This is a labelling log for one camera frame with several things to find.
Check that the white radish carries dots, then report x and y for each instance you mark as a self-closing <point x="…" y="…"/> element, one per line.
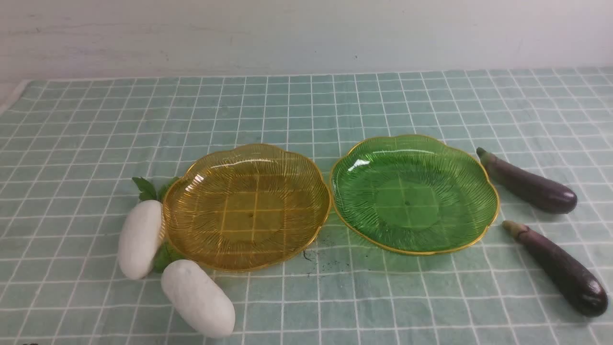
<point x="194" y="295"/>
<point x="142" y="235"/>

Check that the purple eggplant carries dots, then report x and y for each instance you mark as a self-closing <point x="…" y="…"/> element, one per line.
<point x="576" y="283"/>
<point x="538" y="191"/>

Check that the amber glass plate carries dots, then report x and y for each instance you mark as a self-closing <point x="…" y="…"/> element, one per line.
<point x="244" y="209"/>

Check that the green checkered tablecloth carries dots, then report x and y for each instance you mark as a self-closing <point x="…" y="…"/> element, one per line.
<point x="69" y="150"/>

